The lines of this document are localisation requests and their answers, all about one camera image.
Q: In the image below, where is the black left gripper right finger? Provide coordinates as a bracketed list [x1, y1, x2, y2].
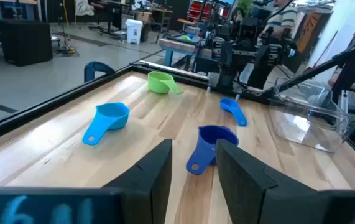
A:
[216, 139, 321, 224]

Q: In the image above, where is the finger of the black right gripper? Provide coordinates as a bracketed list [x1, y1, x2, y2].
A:
[256, 46, 273, 90]
[247, 46, 265, 90]

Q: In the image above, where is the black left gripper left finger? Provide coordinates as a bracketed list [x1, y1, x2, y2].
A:
[102, 139, 173, 224]

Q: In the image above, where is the medium blue measuring cup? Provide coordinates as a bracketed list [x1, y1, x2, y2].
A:
[219, 97, 248, 128]

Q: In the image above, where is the dark indigo measuring cup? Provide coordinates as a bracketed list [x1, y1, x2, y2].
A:
[185, 124, 239, 176]

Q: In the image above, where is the light blue measuring cup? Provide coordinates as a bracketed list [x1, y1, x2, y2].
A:
[82, 101, 131, 146]

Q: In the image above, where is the green measuring cup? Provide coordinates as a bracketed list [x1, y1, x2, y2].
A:
[147, 70, 183, 95]

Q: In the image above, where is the clear plastic basket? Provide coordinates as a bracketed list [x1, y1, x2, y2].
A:
[269, 77, 355, 153]

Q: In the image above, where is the black diagonal rig strut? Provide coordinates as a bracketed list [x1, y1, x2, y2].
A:
[278, 46, 355, 94]

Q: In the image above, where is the red storage bin rack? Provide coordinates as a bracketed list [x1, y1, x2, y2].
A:
[187, 0, 231, 23]

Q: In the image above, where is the wooden workbench with blue legs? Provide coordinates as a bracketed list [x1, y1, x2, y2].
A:
[158, 32, 215, 68]

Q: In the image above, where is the white trash bin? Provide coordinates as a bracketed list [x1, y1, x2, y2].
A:
[125, 19, 144, 45]

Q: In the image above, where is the black rolling desk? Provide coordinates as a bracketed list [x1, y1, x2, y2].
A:
[88, 0, 127, 40]

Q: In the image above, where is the black cabinet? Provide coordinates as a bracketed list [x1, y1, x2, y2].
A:
[0, 20, 53, 67]

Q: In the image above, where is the blue clamp handle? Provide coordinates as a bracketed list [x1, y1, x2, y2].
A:
[83, 61, 116, 83]

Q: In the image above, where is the black aluminium table frame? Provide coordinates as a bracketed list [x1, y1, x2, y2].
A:
[0, 60, 355, 170]

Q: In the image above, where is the yellow floor cable coil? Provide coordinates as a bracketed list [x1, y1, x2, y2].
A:
[52, 45, 80, 58]

